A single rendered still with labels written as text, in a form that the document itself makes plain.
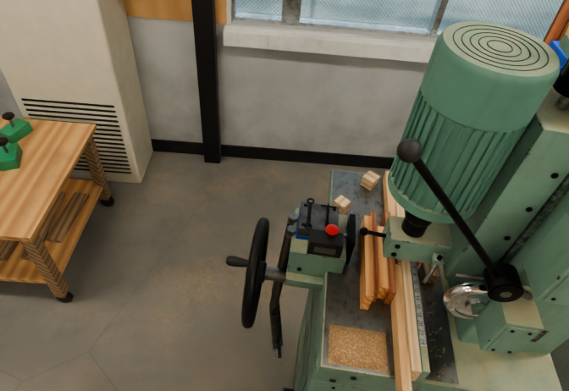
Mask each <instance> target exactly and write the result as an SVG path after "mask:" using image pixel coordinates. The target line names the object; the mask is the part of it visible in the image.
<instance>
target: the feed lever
mask: <svg viewBox="0 0 569 391"><path fill-rule="evenodd" d="M396 152H397V156H398V158H399V159H400V160H401V161H402V162H406V163H412V164H413V165H414V167H415V168H416V170H417V171H418V172H419V173H420V175H421V176H422V177H423V179H424V181H425V182H426V183H427V185H428V187H429V188H430V189H431V191H432V192H433V193H434V194H435V196H436V197H437V199H438V200H439V202H440V203H441V205H442V206H443V207H444V209H445V210H446V211H447V212H448V214H449V215H450V217H451V218H452V220H453V221H454V222H455V224H456V226H457V227H458V228H459V230H460V231H461V232H462V233H463V235H464V236H465V238H466V239H467V241H468V242H469V244H470V245H471V246H472V248H473V249H474V250H475V251H476V253H477V254H478V256H479V257H480V259H481V260H482V261H483V263H484V265H485V266H486V268H485V269H484V270H483V280H484V283H485V287H486V290H487V294H488V297H489V298H490V299H491V300H495V301H498V302H511V301H514V300H517V299H519V298H520V297H522V298H524V299H526V300H531V299H532V298H533V294H532V293H531V292H529V291H527V290H525V289H524V288H523V287H522V283H521V280H520V278H519V275H518V272H517V269H516V268H515V267H514V266H512V265H510V264H507V263H496V264H494V263H493V262H492V260H491V259H490V257H489V255H488V254H487V253H486V251H485V250H484V248H483V247H482V246H481V244H480V243H479V242H478V240H477V238H476V237H475V235H474V234H473V232H472V231H471V229H470V228H469V227H468V226H467V224H466V222H465V221H464V220H463V218H462V217H461V215H460V213H459V212H458V211H457V210H456V208H455V207H454V205H453V204H452V202H451V201H450V199H449V198H448V196H447V195H446V194H445V192H444V191H443V190H442V188H441V187H440V185H439V183H438V182H437V180H436V179H435V178H434V176H433V175H432V174H431V172H430V171H429V169H428V168H427V166H426V165H425V163H424V162H423V160H422V159H421V155H422V154H423V148H422V146H421V144H420V143H419V142H418V141H417V140H415V139H412V138H408V139H404V140H403V141H401V142H400V144H399V145H398V146H397V151H396Z"/></svg>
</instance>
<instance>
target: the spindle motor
mask: <svg viewBox="0 0 569 391"><path fill-rule="evenodd" d="M559 73H560V59H559V57H558V56H557V54H556V52H555V51H554V50H553V49H552V48H551V47H550V46H548V45H547V44H546V43H544V42H543V41H541V40H540V39H538V38H537V37H535V36H532V35H530V34H528V33H526V32H524V31H521V30H518V29H515V28H512V27H509V26H506V25H499V24H495V23H489V22H482V21H465V22H460V23H455V24H453V25H450V26H449V27H447V28H446V29H445V30H444V31H443V32H442V33H441V34H440V35H439V36H438V38H437V40H436V42H435V44H434V49H433V51H432V54H431V57H430V59H429V61H428V66H427V68H426V70H425V73H424V76H423V80H422V82H421V85H420V87H419V90H418V93H417V97H416V99H415V102H414V104H413V107H412V110H411V113H410V116H409V119H408V121H407V123H406V127H405V130H404V133H403V135H402V137H401V141H403V140H404V139H408V138H412V139H415V140H417V141H418V142H419V143H420V144H421V146H422V148H423V154H422V155H421V159H422V160H423V162H424V163H425V165H426V166H427V168H428V169H429V171H430V172H431V174H432V175H433V176H434V178H435V179H436V180H437V182H438V183H439V185H440V187H441V188H442V190H443V191H444V192H445V194H446V195H447V196H448V198H449V199H450V201H451V202H452V204H453V205H454V207H455V208H456V210H457V211H458V212H459V213H460V215H461V217H462V218H463V220H466V219H468V218H469V217H471V216H472V215H473V214H474V212H475V211H476V209H477V207H478V205H479V204H480V201H481V200H482V199H483V197H484V195H485V194H486V192H487V190H488V189H489V187H490V186H491V184H492V183H493V181H494V179H495V177H496V176H497V174H498V172H499V171H500V170H501V168H502V166H503V165H504V163H505V161H506V159H507V158H508V157H509V155H510V154H511V151H512V150H513V148H514V147H515V145H516V143H517V142H518V140H519V139H520V137H521V136H522V133H523V132H524V130H525V129H526V128H527V126H528V124H529V123H530V121H531V120H532V118H533V116H534V114H535V113H536V112H537V111H538V109H539V107H540V105H541V104H542V102H543V100H544V99H545V97H546V96H547V94H548V93H549V91H550V89H551V87H552V85H553V84H554V83H555V81H556V79H557V78H558V76H559ZM388 187H389V192H390V194H391V195H392V196H393V197H394V199H395V200H396V202H397V203H398V204H399V205H400V206H401V207H403V208H404V209H405V210H407V211H408V212H409V213H411V214H412V215H414V216H416V217H418V218H421V219H423V220H426V221H429V222H432V223H455V222H454V221H453V220H452V218H451V217H450V215H449V214H448V212H447V211H446V210H445V209H444V207H443V206H442V205H441V203H440V202H439V200H438V199H437V197H436V196H435V194H434V193H433V192H432V191H431V189H430V188H429V187H428V185H427V183H426V182H425V181H424V179H423V177H422V176H421V175H420V173H419V172H418V171H417V170H416V168H415V167H414V165H413V164H412V163H406V162H402V161H401V160H400V159H399V158H398V156H397V153H396V154H395V158H394V161H393V163H392V166H391V168H390V171H389V175H388Z"/></svg>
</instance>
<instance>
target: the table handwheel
mask: <svg viewBox="0 0 569 391"><path fill-rule="evenodd" d="M268 232H269V221H268V219H267V218H260V219H259V220H258V222H257V226H256V228H255V232H254V235H253V239H252V243H251V250H250V255H249V260H248V265H247V267H246V281H245V287H244V294H243V301H242V311H241V322H242V325H243V327H244V328H251V327H252V325H253V324H254V322H255V318H256V314H257V307H258V302H259V298H260V293H261V288H262V283H263V282H264V280H265V279H266V280H272V281H278V282H283V283H285V278H286V272H287V269H282V268H279V267H270V266H267V263H266V262H265V261H266V255H267V248H268Z"/></svg>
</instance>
